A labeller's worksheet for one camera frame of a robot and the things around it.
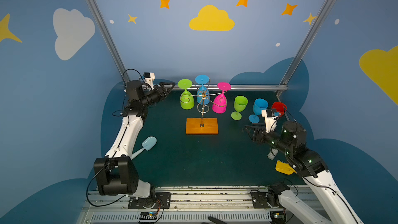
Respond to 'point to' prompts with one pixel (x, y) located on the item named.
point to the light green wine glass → (240, 103)
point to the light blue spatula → (147, 143)
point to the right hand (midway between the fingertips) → (250, 124)
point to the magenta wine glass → (219, 104)
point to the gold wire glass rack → (204, 109)
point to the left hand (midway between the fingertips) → (173, 84)
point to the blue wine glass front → (259, 104)
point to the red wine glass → (280, 107)
